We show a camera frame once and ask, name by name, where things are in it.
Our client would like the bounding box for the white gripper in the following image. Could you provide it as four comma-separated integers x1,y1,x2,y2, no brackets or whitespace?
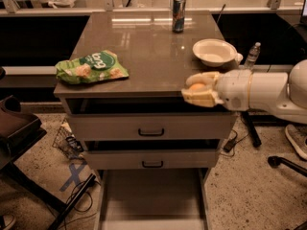
181,70,252,111

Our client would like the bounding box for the orange fruit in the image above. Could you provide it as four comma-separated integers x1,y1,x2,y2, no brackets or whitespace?
189,82,205,91

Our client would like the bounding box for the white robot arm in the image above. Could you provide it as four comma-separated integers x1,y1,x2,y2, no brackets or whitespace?
181,60,307,124

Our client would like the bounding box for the grey drawer cabinet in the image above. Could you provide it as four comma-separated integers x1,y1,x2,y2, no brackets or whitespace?
53,11,250,230

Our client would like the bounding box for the open bottom drawer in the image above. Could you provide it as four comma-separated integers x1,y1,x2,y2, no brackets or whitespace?
94,169,210,230

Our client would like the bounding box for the white bowl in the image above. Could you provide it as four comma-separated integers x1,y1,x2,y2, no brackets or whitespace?
193,39,238,67

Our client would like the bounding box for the black stand leg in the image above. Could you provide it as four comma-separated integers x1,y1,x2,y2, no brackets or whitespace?
241,111,262,148

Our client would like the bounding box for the clear plastic water bottle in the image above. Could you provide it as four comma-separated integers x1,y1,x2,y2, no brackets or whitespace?
244,42,261,70

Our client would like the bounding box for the black power adapter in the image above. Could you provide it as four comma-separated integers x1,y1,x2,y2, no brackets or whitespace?
223,139,236,152

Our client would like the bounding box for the energy drink can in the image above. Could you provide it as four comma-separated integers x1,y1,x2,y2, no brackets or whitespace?
172,0,186,33

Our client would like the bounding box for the black chair leg base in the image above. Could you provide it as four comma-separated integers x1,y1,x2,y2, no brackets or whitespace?
268,156,307,177

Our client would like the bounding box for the grey sneaker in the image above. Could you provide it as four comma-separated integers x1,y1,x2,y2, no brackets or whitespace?
285,125,307,160

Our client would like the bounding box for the green chip bag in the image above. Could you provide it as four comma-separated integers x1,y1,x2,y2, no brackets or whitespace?
56,50,129,84

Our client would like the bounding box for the middle drawer with black handle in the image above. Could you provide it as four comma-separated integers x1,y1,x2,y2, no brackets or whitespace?
83,149,219,170

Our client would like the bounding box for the drawer with black handle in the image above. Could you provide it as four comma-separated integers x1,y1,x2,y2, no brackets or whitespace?
67,113,236,141
83,149,219,170

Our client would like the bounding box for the top drawer with black handle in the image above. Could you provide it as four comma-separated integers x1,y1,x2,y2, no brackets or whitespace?
67,113,236,141

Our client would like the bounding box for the wire basket on floor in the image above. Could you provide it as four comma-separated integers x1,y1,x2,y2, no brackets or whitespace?
52,119,83,160

